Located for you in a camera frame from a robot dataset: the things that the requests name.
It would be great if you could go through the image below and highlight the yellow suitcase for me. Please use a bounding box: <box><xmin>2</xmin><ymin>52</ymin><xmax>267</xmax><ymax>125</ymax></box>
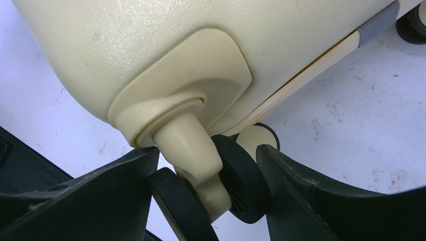
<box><xmin>14</xmin><ymin>1</ymin><xmax>425</xmax><ymax>240</ymax></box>

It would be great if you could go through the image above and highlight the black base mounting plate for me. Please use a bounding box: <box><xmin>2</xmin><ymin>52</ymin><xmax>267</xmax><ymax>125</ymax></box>
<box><xmin>1</xmin><ymin>128</ymin><xmax>72</xmax><ymax>194</ymax></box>

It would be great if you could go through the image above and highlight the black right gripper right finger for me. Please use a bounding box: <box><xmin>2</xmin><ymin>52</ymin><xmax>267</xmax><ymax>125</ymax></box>
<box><xmin>256</xmin><ymin>145</ymin><xmax>425</xmax><ymax>240</ymax></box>

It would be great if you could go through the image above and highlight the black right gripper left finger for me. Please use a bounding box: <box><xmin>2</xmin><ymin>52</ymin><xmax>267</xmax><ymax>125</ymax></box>
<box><xmin>1</xmin><ymin>148</ymin><xmax>159</xmax><ymax>240</ymax></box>

